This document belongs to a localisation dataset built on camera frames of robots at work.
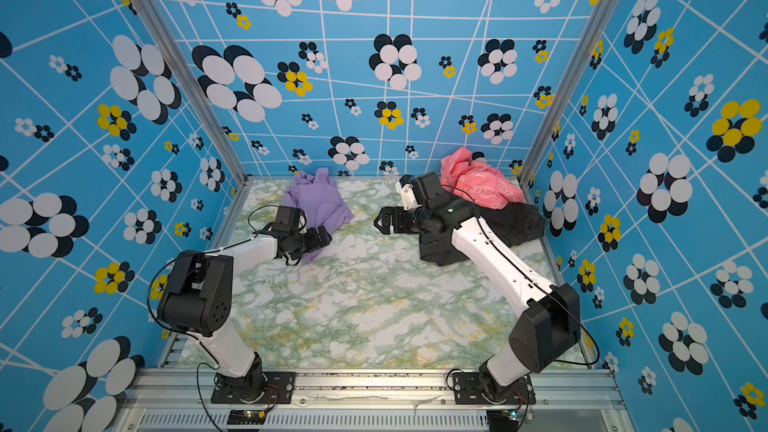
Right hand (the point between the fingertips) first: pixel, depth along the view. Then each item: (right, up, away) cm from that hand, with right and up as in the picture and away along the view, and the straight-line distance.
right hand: (391, 222), depth 79 cm
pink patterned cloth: (+28, +12, +14) cm, 34 cm away
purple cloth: (-26, +6, +30) cm, 40 cm away
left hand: (-23, -7, +18) cm, 30 cm away
